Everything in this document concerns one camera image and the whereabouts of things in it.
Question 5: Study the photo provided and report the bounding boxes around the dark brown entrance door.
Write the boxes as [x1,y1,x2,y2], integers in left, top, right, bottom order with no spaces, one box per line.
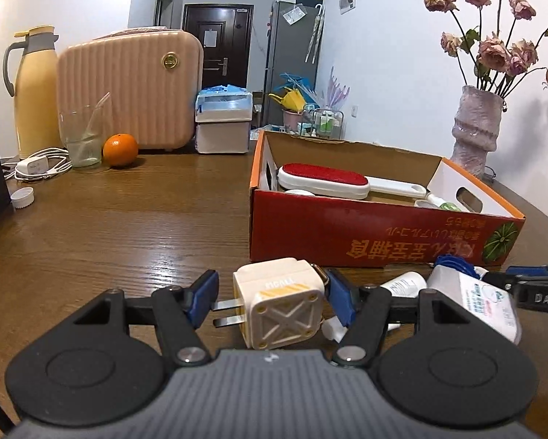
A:
[182,4,255,95]

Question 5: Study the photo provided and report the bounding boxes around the grey refrigerator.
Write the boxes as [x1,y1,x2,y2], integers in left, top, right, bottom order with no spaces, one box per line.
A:
[261,0,320,129]

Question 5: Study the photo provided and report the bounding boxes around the green white tube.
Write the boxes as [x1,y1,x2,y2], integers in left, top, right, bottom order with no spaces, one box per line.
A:
[413,193,469,214]

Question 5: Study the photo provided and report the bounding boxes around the purple clothes hangers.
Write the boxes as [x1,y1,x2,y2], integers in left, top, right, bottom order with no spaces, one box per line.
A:
[322,66,352,110]

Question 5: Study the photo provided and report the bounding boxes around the cream plug adapter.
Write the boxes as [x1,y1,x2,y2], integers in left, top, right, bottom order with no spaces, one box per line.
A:
[212,258,326,351]

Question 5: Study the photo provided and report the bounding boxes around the red cardboard box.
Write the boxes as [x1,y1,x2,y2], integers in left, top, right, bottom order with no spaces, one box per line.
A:
[249,130,527,269]

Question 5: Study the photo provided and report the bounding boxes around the white cream tube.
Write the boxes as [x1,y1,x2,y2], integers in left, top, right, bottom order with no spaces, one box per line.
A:
[322,272,429,343]

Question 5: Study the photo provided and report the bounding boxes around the yellow watering can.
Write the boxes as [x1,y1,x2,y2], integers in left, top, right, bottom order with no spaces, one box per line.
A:
[268,90,305,112]

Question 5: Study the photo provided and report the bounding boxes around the white hanging umbrella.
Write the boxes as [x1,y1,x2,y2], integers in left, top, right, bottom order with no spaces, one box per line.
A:
[305,4,326,64]

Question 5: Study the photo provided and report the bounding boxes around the pink ribbed suitcase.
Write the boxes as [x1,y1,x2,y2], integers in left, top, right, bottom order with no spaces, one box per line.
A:
[57,27,204,151]

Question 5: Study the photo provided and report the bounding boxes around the white tissue box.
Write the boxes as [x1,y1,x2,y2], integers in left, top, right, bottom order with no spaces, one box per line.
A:
[195,83,253,155]

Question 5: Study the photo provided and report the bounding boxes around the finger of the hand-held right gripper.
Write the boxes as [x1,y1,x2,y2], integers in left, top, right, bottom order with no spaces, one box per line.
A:
[436,256,548,316]
[506,263,548,278]

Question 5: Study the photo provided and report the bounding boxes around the white labelled bottle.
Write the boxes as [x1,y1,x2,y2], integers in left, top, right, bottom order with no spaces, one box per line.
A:
[427,265,522,345]

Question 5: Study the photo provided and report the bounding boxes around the wire rack with bottles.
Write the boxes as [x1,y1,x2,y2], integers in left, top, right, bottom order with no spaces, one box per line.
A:
[303,105,346,140]

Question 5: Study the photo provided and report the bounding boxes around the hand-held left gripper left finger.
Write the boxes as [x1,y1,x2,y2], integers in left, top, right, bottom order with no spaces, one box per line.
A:
[50,270,219,367]

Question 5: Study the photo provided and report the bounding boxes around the pink ceramic vase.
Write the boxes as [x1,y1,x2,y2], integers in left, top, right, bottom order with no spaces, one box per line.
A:
[451,85,505,179]

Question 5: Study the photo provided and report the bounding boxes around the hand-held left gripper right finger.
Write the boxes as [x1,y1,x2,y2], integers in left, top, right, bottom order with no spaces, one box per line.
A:
[324,269,494,367]

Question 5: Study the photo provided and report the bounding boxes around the dried pink roses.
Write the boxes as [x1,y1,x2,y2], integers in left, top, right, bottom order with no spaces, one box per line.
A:
[417,0,548,97]

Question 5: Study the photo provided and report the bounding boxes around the clear glass cup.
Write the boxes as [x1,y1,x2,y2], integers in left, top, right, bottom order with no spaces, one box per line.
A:
[58,93,111,168]

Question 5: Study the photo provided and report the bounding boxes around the dark side doorway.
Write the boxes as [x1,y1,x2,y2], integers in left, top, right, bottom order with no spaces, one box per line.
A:
[154,0,174,28]

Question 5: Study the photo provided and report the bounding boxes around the orange fruit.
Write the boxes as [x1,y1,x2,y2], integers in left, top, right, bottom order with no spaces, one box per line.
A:
[103,133,139,168]

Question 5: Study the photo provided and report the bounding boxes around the white bottle cap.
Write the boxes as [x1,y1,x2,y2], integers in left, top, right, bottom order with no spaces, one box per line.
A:
[11,187,36,209]

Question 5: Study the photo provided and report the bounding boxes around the red and white lint brush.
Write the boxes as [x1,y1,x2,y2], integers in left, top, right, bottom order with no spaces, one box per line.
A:
[277,163,428,200]

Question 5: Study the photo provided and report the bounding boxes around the yellow thermos jug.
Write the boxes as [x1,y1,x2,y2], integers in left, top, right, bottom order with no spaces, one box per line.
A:
[3,26,65,160]

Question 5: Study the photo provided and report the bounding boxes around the clear plastic document sleeve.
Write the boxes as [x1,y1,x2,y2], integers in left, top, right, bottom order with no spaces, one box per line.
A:
[283,4,309,26]

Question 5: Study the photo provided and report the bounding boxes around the pink bucket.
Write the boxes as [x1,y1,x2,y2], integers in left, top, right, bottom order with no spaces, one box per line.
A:
[281,109,307,132]

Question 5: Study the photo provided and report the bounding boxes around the white charger with cable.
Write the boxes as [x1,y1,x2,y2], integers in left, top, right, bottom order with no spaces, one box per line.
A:
[2,147,73,183]

